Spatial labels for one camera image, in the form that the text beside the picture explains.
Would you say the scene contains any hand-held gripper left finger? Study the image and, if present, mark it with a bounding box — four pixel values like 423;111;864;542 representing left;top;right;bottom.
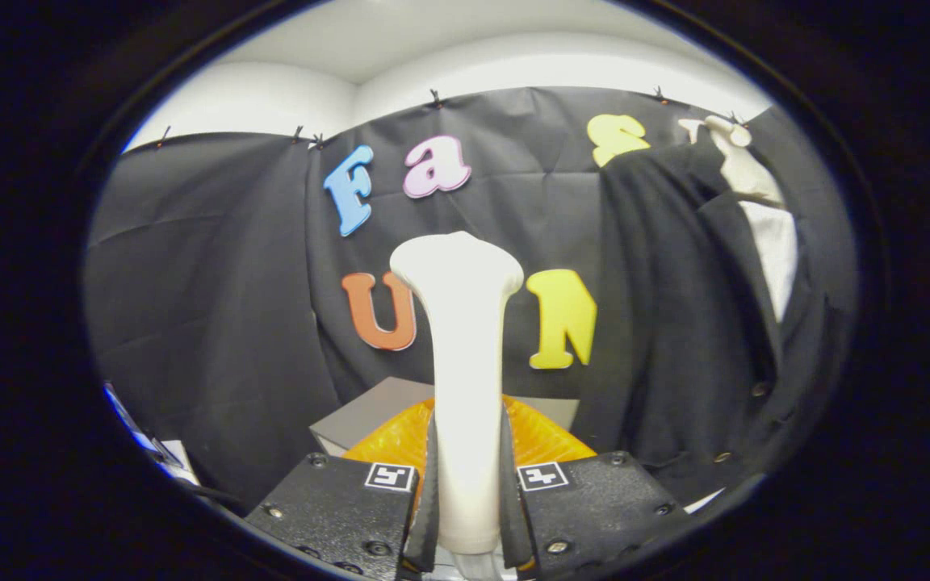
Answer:
245;395;439;580

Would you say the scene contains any blue and white board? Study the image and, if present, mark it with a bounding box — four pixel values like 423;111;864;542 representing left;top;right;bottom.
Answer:
102;382;199;487

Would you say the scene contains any grey cabinet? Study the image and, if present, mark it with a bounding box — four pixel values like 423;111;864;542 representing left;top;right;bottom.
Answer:
309;376;580;459

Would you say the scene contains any white mannequin torso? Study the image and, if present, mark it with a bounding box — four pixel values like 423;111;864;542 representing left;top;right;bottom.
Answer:
683;115;799;515

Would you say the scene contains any black suit jacket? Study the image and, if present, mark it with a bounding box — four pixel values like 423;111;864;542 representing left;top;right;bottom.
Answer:
570;137;857;505

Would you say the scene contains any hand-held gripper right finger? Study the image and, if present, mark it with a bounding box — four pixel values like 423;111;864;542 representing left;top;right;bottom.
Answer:
500;394;690;578

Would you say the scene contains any black backdrop cloth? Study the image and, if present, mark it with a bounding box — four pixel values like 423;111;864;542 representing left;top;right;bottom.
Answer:
82;85;781;513

